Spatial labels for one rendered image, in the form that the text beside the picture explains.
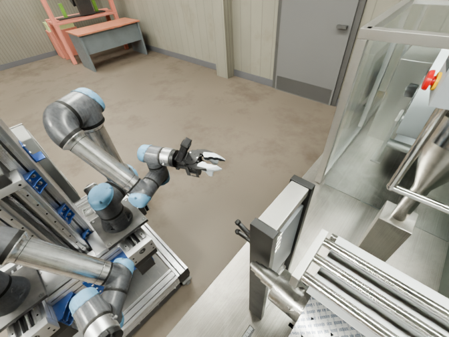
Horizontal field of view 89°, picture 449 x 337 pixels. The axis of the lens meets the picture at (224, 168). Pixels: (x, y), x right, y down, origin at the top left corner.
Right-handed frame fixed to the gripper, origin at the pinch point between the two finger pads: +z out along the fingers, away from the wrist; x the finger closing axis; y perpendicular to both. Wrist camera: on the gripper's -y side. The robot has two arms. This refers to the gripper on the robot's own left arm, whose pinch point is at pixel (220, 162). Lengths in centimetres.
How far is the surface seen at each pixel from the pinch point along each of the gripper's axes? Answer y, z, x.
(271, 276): -16.6, 25.0, 37.6
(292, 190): -23.4, 26.1, 22.0
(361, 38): -29, 40, -36
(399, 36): -31, 48, -32
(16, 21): 87, -680, -398
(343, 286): -25, 35, 38
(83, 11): 85, -508, -449
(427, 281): 32, 78, 12
